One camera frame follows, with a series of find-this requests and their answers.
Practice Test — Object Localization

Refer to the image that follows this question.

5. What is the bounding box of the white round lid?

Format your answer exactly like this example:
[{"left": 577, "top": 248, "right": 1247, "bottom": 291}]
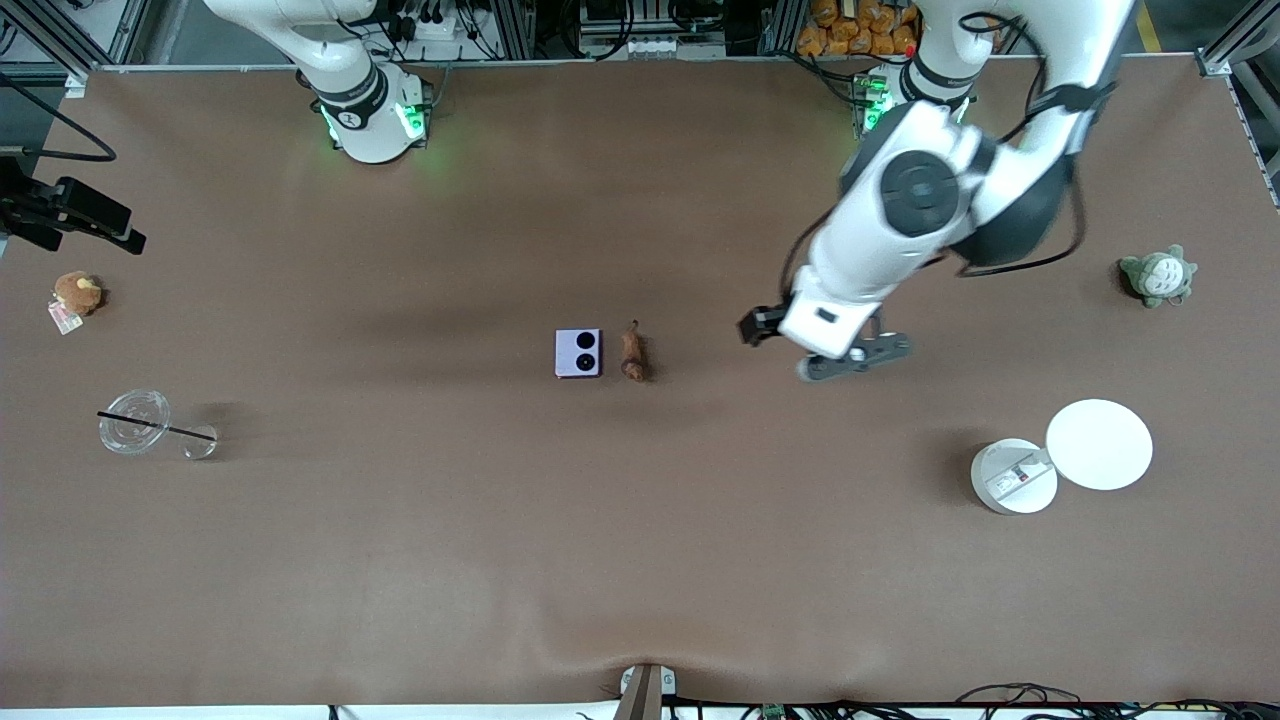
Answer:
[{"left": 1045, "top": 398, "right": 1155, "bottom": 493}]

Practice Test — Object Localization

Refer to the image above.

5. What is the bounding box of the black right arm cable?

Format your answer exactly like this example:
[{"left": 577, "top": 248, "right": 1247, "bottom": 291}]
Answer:
[{"left": 0, "top": 70, "right": 120, "bottom": 163}]

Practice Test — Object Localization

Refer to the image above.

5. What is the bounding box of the aluminium frame profile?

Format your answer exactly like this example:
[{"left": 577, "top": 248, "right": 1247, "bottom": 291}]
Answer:
[
  {"left": 1195, "top": 0, "right": 1280, "bottom": 211},
  {"left": 0, "top": 0, "right": 153, "bottom": 79}
]

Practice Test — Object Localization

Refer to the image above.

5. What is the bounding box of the black floor cable bundle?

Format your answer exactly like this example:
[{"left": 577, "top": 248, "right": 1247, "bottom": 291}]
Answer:
[{"left": 955, "top": 682, "right": 1280, "bottom": 720}]

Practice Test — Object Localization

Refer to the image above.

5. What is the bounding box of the black drinking straw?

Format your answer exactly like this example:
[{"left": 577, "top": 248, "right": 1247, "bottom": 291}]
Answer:
[{"left": 96, "top": 409, "right": 219, "bottom": 443}]

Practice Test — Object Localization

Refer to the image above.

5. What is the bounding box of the brown plush toy with tag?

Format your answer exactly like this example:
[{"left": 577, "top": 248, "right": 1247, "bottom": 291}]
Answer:
[{"left": 47, "top": 270, "right": 107, "bottom": 337}]

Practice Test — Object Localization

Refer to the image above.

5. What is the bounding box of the white power strip with plugs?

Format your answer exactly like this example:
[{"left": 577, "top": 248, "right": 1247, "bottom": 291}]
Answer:
[{"left": 400, "top": 8, "right": 473, "bottom": 43}]

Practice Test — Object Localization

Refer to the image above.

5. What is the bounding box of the grey totoro plush toy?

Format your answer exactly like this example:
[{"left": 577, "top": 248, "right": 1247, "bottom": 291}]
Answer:
[{"left": 1118, "top": 244, "right": 1199, "bottom": 310}]

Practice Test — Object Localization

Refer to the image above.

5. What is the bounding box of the clear plastic cup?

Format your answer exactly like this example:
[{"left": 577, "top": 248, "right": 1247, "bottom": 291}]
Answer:
[{"left": 97, "top": 388, "right": 219, "bottom": 462}]

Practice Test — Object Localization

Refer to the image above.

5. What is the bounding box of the white round container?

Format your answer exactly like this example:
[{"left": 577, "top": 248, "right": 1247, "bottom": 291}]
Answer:
[{"left": 969, "top": 437, "right": 1059, "bottom": 517}]

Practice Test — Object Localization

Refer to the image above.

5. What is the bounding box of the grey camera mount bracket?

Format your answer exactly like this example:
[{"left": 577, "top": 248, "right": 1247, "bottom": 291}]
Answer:
[{"left": 618, "top": 662, "right": 678, "bottom": 720}]

